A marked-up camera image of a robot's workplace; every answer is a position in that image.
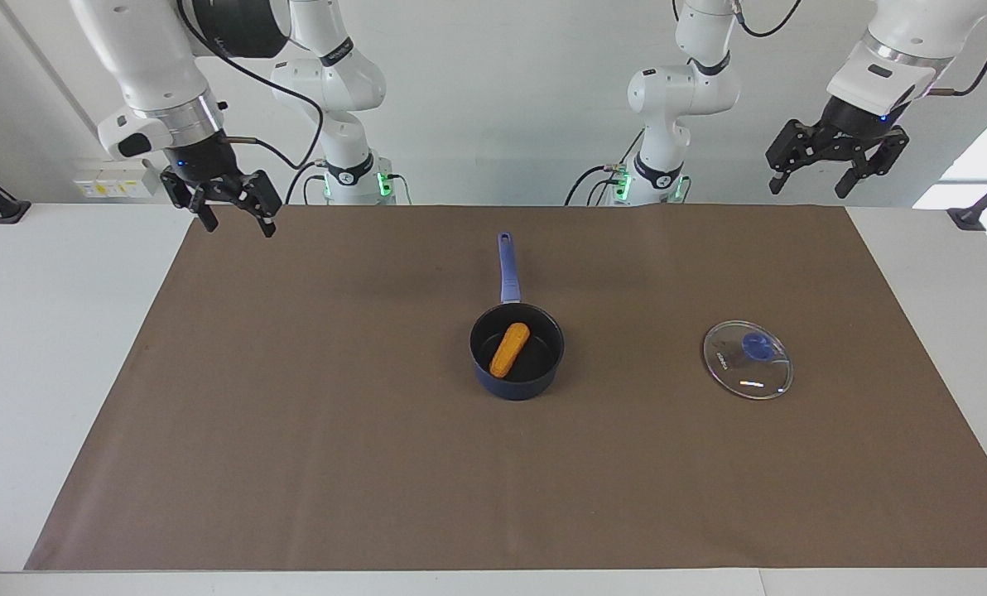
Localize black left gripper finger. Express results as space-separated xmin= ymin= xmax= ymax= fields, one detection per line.
xmin=835 ymin=131 xmax=910 ymax=199
xmin=765 ymin=120 xmax=817 ymax=195

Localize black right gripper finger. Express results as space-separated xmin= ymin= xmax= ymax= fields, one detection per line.
xmin=233 ymin=171 xmax=283 ymax=238
xmin=162 ymin=170 xmax=219 ymax=233

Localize glass lid with purple knob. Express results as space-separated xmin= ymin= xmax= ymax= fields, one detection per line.
xmin=702 ymin=320 xmax=794 ymax=401

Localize yellow corn cob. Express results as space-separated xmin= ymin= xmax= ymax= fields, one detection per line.
xmin=489 ymin=323 xmax=532 ymax=379

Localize brown table mat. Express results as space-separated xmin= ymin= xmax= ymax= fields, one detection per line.
xmin=24 ymin=204 xmax=987 ymax=572

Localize black right arm base cables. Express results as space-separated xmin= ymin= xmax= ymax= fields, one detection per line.
xmin=282 ymin=161 xmax=333 ymax=206

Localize black arm base cables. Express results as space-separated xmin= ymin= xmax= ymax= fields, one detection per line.
xmin=282 ymin=161 xmax=333 ymax=206
xmin=564 ymin=161 xmax=635 ymax=206

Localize white wall socket strip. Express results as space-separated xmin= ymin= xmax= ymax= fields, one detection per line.
xmin=75 ymin=170 xmax=163 ymax=199

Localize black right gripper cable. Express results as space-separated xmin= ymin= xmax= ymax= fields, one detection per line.
xmin=177 ymin=0 xmax=329 ymax=171

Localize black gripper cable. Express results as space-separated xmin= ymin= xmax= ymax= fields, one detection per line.
xmin=177 ymin=0 xmax=329 ymax=171
xmin=928 ymin=7 xmax=987 ymax=97

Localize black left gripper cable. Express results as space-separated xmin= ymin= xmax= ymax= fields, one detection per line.
xmin=928 ymin=7 xmax=987 ymax=97

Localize black left arm base cables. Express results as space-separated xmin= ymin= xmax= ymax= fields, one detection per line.
xmin=564 ymin=161 xmax=635 ymax=206

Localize dark saucepan with lavender handle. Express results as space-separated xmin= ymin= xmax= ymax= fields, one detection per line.
xmin=469 ymin=232 xmax=566 ymax=401

